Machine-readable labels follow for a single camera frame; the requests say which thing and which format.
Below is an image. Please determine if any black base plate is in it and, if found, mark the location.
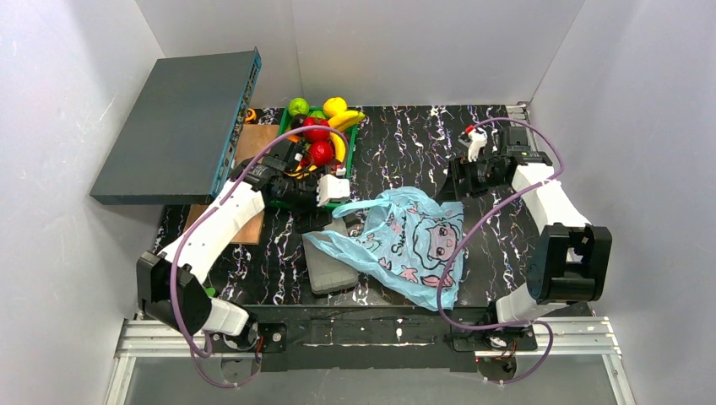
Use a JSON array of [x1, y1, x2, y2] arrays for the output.
[[209, 305, 538, 372]]

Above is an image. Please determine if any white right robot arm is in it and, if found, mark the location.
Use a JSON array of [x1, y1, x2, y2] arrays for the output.
[[437, 125, 612, 327]]

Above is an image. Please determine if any red fake apple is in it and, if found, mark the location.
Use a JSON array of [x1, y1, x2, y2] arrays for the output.
[[303, 116, 330, 143]]

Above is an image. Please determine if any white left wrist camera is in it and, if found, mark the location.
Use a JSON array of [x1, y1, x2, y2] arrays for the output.
[[317, 174, 350, 207]]

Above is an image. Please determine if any light blue plastic bag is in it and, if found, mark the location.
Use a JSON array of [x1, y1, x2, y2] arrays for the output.
[[306, 186, 464, 311]]

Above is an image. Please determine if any yellow fake banana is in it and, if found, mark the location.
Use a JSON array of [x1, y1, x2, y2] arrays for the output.
[[328, 110, 365, 132], [330, 132, 347, 164]]

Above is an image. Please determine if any red fake pomegranate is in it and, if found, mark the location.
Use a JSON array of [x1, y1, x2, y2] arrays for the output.
[[308, 141, 334, 167]]

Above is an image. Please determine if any aluminium frame rail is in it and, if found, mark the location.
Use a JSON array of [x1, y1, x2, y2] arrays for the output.
[[105, 320, 254, 404]]

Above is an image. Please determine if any dark grey network switch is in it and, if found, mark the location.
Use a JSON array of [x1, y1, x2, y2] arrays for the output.
[[89, 49, 262, 206]]

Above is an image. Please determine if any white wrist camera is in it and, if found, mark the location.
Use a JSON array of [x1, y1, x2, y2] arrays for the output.
[[317, 174, 350, 207], [464, 126, 487, 162]]

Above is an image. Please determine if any wooden board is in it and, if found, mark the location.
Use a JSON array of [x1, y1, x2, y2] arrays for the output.
[[183, 123, 281, 246]]

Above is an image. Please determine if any green plastic fruit crate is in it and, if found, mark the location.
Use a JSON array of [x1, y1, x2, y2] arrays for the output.
[[268, 110, 358, 211]]

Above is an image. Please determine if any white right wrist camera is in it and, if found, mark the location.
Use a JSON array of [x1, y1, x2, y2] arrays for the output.
[[464, 126, 487, 162]]

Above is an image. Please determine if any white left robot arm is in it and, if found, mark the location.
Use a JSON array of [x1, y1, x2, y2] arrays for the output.
[[137, 157, 350, 337]]

